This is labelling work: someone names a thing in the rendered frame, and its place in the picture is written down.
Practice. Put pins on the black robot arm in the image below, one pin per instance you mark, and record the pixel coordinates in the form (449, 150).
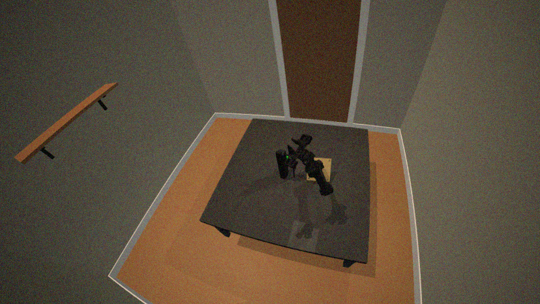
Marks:
(314, 169)

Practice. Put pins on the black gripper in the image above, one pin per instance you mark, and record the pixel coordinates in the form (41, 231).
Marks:
(300, 152)

